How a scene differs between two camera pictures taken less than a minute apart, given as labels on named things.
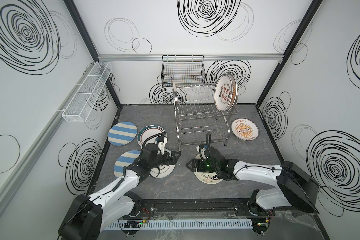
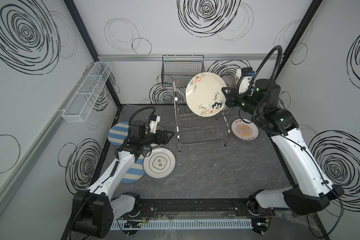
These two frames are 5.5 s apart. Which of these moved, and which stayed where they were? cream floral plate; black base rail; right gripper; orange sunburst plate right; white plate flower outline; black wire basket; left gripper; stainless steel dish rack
Moved: left gripper; right gripper; cream floral plate
Stayed: stainless steel dish rack; white plate flower outline; black wire basket; black base rail; orange sunburst plate right
